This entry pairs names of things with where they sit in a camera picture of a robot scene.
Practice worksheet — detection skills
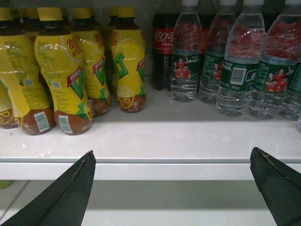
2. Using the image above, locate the yellow lemon tea bottle edge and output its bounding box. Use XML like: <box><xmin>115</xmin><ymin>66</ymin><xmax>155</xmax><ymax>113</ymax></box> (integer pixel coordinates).
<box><xmin>0</xmin><ymin>82</ymin><xmax>17</xmax><ymax>129</ymax></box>

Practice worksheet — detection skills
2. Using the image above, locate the green object lower shelf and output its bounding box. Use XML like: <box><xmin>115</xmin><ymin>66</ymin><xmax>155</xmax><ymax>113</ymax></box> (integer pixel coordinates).
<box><xmin>0</xmin><ymin>180</ymin><xmax>13</xmax><ymax>190</ymax></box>

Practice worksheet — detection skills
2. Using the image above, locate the dark cola bottle red label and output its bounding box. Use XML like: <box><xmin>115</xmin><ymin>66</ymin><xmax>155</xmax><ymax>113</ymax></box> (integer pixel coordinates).
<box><xmin>152</xmin><ymin>13</ymin><xmax>177</xmax><ymax>90</ymax></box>

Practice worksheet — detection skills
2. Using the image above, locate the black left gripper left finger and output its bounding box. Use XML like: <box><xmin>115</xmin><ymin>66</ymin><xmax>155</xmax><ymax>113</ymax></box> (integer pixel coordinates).
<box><xmin>2</xmin><ymin>151</ymin><xmax>96</xmax><ymax>226</ymax></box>

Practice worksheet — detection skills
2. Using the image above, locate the white metal shelf board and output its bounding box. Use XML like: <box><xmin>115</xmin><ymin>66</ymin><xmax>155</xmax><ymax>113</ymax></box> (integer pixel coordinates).
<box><xmin>0</xmin><ymin>85</ymin><xmax>301</xmax><ymax>180</ymax></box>

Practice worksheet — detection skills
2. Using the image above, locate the yellow lemon tea bottle front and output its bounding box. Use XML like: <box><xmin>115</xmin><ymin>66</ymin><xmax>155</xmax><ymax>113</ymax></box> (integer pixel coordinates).
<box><xmin>34</xmin><ymin>7</ymin><xmax>94</xmax><ymax>135</ymax></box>

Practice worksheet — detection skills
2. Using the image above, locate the yellow lemon tea bottle middle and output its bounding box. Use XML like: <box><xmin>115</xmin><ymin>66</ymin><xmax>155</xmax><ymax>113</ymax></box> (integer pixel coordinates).
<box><xmin>71</xmin><ymin>8</ymin><xmax>111</xmax><ymax>117</ymax></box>

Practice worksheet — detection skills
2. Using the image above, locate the water bottle green label edge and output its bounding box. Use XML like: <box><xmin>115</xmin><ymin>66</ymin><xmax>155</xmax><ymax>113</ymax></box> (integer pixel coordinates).
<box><xmin>278</xmin><ymin>54</ymin><xmax>301</xmax><ymax>121</ymax></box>

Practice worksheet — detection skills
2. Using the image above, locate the water bottle barcode label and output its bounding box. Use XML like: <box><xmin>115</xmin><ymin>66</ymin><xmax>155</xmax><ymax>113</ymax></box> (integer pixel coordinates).
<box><xmin>216</xmin><ymin>0</ymin><xmax>265</xmax><ymax>117</ymax></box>

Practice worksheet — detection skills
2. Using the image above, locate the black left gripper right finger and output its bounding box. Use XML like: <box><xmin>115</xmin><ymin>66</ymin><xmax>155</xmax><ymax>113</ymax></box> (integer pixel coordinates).
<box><xmin>250</xmin><ymin>147</ymin><xmax>301</xmax><ymax>226</ymax></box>

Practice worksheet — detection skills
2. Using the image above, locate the yellow lemon tea bottle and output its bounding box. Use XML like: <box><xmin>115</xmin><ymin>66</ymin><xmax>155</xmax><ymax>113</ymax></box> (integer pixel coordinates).
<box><xmin>34</xmin><ymin>7</ymin><xmax>94</xmax><ymax>135</ymax></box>
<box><xmin>110</xmin><ymin>7</ymin><xmax>147</xmax><ymax>113</ymax></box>
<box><xmin>0</xmin><ymin>8</ymin><xmax>55</xmax><ymax>136</ymax></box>
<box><xmin>71</xmin><ymin>8</ymin><xmax>111</xmax><ymax>117</ymax></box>

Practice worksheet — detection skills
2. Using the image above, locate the yellow lemon tea bottle right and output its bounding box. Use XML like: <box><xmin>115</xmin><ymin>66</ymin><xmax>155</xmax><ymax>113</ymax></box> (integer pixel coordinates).
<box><xmin>110</xmin><ymin>7</ymin><xmax>147</xmax><ymax>113</ymax></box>

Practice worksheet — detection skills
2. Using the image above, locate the yellow lemon tea bottle left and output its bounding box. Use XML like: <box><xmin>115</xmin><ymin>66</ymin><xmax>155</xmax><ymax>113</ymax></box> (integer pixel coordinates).
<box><xmin>0</xmin><ymin>8</ymin><xmax>55</xmax><ymax>136</ymax></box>

